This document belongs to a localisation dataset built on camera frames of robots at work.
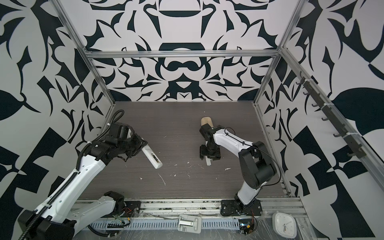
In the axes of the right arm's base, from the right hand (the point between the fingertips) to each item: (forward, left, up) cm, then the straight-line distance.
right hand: (206, 157), depth 87 cm
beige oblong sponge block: (+28, -2, -1) cm, 28 cm away
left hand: (+2, +30, +17) cm, 34 cm away
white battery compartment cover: (-1, -1, -4) cm, 4 cm away
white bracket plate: (-31, +10, -2) cm, 32 cm away
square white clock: (-32, -33, -2) cm, 46 cm away
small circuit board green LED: (-32, -17, -6) cm, 36 cm away
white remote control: (-8, +25, +15) cm, 30 cm away
